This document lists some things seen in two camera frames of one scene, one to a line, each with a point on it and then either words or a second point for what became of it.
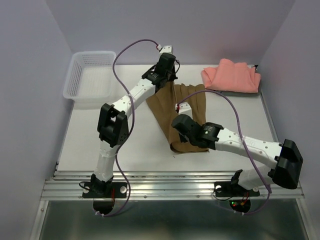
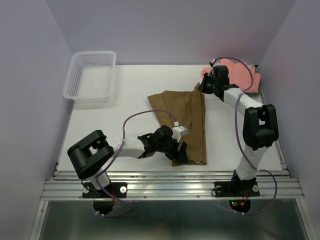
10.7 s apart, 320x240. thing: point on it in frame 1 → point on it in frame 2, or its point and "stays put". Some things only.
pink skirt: x=228 y=76 stays put
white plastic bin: x=91 y=78 stays put
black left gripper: x=172 y=76 → x=174 y=154
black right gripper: x=182 y=139 → x=201 y=88
